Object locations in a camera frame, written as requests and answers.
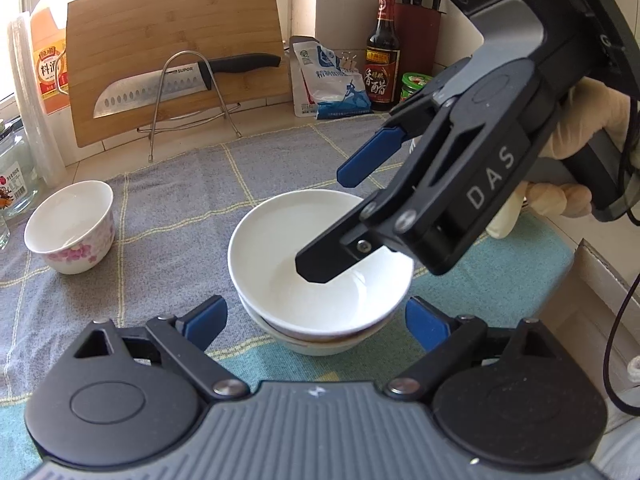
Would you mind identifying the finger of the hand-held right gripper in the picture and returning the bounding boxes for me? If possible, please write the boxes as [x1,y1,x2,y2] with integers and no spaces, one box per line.
[337,57,483,187]
[295,95,468,284]

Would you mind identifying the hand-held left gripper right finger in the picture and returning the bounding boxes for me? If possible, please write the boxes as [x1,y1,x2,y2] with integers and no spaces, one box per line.
[387,296,573,402]

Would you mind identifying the black cable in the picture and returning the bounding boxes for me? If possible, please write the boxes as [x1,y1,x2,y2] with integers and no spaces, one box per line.
[602,95,640,413]

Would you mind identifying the bamboo cutting board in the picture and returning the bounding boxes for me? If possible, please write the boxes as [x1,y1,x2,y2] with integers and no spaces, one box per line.
[66,0,293,148]

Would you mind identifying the metal wire rack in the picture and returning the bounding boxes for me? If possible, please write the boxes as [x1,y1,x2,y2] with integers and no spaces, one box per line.
[137,51,243,163]

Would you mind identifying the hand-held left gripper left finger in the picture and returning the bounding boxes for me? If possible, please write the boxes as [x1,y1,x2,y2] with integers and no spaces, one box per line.
[60,295,251,403]

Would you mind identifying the grey box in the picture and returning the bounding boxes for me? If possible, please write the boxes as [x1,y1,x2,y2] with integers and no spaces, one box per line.
[570,239,640,361]

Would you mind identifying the labelled glass jar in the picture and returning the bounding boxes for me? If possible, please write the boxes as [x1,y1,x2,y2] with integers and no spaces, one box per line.
[0,119,43,218]

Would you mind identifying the orange cooking wine bottle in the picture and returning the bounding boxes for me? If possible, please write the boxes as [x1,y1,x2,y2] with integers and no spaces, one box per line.
[30,0,71,115]

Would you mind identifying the white blue salt bag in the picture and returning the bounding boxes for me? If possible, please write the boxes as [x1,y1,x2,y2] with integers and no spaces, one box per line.
[290,36,373,120]

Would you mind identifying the small white floral bowl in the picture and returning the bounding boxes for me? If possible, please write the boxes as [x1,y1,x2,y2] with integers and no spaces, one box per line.
[24,180,116,275]

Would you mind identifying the person's right hand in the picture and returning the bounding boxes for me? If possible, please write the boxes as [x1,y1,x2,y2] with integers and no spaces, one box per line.
[487,76,635,239]

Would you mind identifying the green lid jar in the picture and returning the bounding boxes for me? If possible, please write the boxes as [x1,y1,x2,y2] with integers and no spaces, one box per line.
[400,72,435,106]

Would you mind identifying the dark vinegar bottle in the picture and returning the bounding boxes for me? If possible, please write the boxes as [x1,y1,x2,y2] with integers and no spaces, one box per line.
[366,0,404,112]

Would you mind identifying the red brown knife block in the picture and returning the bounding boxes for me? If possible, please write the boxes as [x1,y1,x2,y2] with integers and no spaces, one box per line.
[394,2,442,68]

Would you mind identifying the white bowl pink flowers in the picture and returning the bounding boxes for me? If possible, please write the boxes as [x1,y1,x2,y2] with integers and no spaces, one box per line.
[239,300,393,357]
[227,190,415,337]

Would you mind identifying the blue grey plaid tablecloth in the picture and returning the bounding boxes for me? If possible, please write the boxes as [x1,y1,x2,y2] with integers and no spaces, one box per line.
[0,120,576,480]

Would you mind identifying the black handled kitchen knife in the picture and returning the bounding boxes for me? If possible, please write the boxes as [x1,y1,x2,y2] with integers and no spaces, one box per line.
[93,53,282,119]

